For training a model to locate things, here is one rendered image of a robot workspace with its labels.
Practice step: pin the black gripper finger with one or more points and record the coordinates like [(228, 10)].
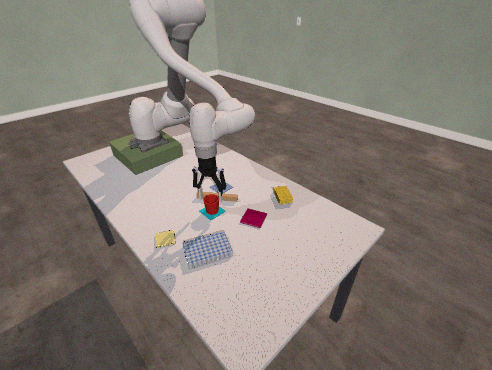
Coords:
[(198, 186), (221, 186)]

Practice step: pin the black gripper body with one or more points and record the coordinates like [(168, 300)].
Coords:
[(207, 165)]

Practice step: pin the yellow square pad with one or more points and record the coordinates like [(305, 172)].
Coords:
[(165, 238)]

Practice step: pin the red cup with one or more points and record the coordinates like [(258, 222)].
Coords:
[(211, 203)]

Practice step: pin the dark red square pad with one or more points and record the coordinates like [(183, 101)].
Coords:
[(253, 218)]

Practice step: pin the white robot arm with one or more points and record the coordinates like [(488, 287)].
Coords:
[(181, 19)]

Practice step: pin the blue and white checkered cloth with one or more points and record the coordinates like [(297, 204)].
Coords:
[(207, 249)]

